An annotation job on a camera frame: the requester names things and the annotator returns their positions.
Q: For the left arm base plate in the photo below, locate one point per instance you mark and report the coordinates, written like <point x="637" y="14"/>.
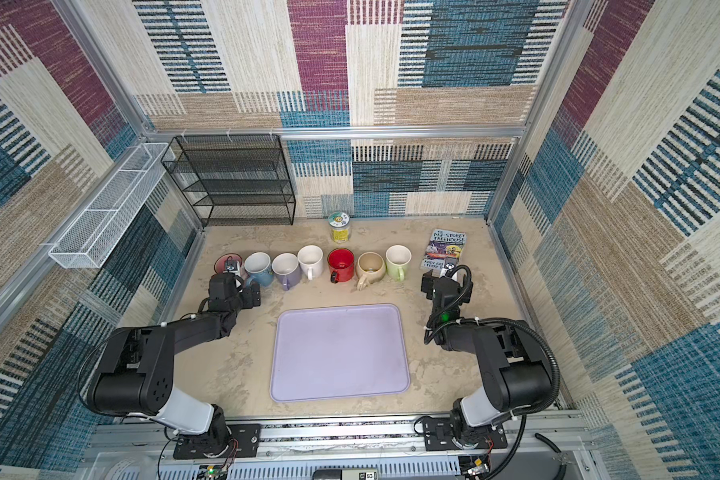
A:
<point x="238" y="440"/>

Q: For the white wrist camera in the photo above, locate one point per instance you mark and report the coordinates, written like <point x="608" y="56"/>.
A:
<point x="231" y="264"/>
<point x="445" y="264"/>

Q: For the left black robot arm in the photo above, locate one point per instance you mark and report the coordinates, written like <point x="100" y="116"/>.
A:
<point x="134" y="375"/>

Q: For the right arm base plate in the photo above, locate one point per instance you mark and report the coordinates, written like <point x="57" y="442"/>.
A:
<point x="440" y="434"/>

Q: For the lavender mug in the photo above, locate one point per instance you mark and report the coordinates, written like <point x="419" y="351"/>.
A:
<point x="287" y="270"/>

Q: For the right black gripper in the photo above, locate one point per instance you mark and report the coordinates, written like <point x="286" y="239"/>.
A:
<point x="466" y="290"/>

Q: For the colourful paperback book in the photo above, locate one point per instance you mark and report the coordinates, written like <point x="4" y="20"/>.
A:
<point x="443" y="243"/>

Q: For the lavender plastic tray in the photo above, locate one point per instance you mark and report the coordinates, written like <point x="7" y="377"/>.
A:
<point x="339" y="352"/>

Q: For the blue flowered mug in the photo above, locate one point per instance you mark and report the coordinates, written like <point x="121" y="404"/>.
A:
<point x="258" y="269"/>

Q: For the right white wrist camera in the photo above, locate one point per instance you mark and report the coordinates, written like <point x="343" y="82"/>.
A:
<point x="445" y="264"/>

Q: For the light green mug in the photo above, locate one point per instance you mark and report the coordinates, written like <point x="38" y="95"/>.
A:
<point x="398" y="258"/>

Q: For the red mug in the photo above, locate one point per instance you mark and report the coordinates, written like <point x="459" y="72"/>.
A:
<point x="341" y="262"/>

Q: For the black wire shelf rack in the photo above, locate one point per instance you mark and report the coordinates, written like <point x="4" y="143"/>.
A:
<point x="231" y="179"/>

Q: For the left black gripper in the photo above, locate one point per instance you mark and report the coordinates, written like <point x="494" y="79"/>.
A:
<point x="250" y="299"/>

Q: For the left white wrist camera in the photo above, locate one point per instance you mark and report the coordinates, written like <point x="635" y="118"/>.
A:
<point x="231" y="264"/>

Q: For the white wire mesh basket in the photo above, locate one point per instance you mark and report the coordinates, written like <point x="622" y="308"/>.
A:
<point x="90" y="239"/>

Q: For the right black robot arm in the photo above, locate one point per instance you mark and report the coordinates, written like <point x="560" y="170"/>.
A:
<point x="519" y="373"/>

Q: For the pink patterned mug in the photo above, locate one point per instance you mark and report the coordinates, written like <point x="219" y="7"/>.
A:
<point x="218" y="263"/>

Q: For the white mug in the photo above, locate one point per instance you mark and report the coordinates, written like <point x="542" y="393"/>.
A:
<point x="311" y="261"/>

